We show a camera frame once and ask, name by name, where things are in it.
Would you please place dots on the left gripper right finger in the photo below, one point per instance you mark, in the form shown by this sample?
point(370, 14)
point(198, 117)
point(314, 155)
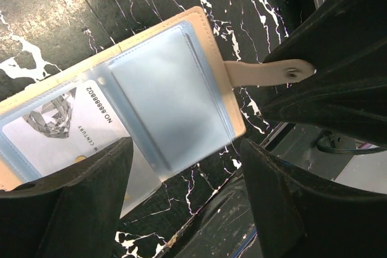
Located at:
point(299, 214)

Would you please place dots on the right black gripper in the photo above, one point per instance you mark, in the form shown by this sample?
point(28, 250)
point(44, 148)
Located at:
point(346, 41)

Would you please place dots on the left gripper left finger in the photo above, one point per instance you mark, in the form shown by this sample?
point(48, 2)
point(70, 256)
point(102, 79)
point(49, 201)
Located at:
point(71, 213)

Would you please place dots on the beige leather card holder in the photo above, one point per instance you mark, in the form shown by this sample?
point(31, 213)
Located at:
point(228, 74)

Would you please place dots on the white diamond card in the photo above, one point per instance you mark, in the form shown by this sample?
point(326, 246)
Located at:
point(60, 130)

